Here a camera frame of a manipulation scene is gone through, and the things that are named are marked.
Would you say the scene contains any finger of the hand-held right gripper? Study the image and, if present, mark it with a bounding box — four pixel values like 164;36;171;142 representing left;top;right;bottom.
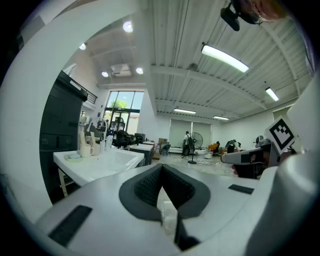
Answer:
221;150;242;165

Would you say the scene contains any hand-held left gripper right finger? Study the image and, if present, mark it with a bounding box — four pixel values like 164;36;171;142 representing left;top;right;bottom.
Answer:
162;164;261;252

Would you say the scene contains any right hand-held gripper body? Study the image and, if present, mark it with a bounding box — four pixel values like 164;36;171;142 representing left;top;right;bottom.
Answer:
232;116;298;180

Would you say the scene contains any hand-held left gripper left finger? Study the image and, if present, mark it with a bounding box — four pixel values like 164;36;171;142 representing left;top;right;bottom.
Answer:
34;163;182;256

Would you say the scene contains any grey roller blind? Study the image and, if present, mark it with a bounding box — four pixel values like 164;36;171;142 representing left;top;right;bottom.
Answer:
169;118;213;148

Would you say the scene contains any white shampoo bottle blue cap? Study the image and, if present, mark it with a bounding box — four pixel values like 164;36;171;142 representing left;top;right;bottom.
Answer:
104;133;114;151

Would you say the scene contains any dark table white top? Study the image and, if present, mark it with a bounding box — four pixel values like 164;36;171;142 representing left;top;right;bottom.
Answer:
129;143;155;166

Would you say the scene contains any black massage chair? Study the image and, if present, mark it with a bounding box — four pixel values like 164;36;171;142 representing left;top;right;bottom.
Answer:
112;129;137;149

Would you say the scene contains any white gooseneck faucet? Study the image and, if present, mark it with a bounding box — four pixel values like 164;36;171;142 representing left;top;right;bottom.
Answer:
87;116;109;152

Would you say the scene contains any black mesh office chair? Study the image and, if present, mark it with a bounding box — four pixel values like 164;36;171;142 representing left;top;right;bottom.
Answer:
111;116;126;132

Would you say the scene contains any dark grey tall appliance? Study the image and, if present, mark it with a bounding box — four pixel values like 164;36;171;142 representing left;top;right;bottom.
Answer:
39;70;89;204

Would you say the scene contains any tall glass window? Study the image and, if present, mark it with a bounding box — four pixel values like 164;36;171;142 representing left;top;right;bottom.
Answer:
103;90;145;141

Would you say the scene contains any black mezzanine railing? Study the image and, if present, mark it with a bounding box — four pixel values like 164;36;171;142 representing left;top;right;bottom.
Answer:
85;90;98;105

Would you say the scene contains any person's head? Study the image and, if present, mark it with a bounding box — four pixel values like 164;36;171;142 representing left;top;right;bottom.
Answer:
248;0;288;23

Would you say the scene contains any ceiling air conditioner cassette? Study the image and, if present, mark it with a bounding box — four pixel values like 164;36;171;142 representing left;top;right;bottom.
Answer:
110;63;132;77

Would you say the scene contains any black pedestal fan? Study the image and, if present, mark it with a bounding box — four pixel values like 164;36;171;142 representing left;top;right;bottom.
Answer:
187;131;204;165

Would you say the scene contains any white sink stand frame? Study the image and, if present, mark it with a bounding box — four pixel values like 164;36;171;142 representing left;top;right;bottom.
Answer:
57;167;76;199

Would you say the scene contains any black head-mounted camera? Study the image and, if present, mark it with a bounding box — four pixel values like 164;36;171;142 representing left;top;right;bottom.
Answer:
220;1;241;32

